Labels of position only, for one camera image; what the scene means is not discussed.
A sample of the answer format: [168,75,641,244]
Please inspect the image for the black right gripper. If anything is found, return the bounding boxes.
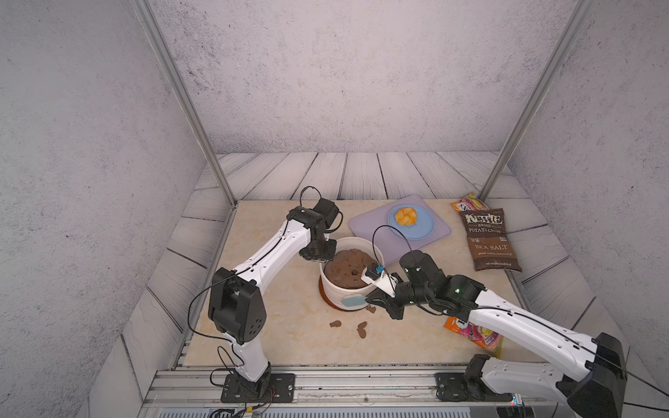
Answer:
[362,272,434,320]

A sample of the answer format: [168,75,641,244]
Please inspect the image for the teal scrub brush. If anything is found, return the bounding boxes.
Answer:
[341,294,369,311]

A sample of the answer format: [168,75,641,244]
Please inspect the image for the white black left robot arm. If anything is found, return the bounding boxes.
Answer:
[186,197,343,387]

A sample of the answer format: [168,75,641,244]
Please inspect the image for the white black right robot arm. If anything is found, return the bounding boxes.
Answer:
[361,251,627,417]

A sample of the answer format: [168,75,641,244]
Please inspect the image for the brown mud in pot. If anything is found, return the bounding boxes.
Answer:
[324,249,374,289]

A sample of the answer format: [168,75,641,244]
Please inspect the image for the lavender placemat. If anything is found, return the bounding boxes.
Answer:
[348,195,452,265]

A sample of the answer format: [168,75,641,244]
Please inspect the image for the blue plate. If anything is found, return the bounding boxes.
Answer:
[387,205,436,240]

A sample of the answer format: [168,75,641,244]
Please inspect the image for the yellow food pieces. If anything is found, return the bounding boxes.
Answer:
[395,207,417,226]

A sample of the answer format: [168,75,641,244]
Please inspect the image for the orange pink candy bag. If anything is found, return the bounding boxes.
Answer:
[444,317,503,353]

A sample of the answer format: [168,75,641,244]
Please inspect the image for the brown Kettle chips bag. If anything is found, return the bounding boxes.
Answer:
[459,209,523,272]

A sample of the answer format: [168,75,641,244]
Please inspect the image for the small snack packet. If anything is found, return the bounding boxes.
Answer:
[451,193,491,212]

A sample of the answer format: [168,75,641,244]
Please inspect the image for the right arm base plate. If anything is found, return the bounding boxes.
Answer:
[435,373,513,402]

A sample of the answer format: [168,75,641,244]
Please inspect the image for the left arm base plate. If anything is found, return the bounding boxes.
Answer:
[221,372,296,404]

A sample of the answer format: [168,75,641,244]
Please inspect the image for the aluminium mounting rail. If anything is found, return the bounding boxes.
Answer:
[139,365,575,417]

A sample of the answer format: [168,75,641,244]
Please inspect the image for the left aluminium frame post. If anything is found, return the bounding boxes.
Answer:
[132,0,238,207]

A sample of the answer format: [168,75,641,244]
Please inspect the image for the aluminium frame post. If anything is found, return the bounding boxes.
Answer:
[132,0,238,207]
[478,0,595,200]

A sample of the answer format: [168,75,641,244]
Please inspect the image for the right aluminium frame post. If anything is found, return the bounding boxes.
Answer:
[478,0,595,200]

